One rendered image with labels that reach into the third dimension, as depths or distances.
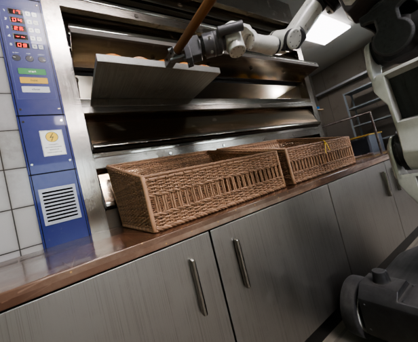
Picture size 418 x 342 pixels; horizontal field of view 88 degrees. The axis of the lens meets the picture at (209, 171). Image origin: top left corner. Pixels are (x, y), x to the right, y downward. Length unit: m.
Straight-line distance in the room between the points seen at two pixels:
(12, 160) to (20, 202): 0.16
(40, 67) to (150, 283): 0.97
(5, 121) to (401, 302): 1.48
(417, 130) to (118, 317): 0.94
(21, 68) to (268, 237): 1.13
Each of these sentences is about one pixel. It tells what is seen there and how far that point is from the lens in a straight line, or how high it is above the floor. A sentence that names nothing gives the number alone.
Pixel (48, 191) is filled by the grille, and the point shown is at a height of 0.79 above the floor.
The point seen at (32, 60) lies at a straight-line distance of 1.22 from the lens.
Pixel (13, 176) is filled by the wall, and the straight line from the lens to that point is 1.10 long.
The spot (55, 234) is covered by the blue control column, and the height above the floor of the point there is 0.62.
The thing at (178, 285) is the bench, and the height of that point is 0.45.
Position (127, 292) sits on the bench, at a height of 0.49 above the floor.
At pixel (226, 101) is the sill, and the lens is 1.50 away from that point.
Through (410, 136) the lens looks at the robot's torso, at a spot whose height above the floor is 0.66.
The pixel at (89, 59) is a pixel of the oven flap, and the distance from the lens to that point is 1.27.
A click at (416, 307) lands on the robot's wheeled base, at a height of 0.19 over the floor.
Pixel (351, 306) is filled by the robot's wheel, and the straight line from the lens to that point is 1.00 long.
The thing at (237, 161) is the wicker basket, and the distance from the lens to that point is 0.74.
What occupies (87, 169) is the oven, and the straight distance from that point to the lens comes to 1.08.
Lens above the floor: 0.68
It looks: 3 degrees up
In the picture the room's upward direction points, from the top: 14 degrees counter-clockwise
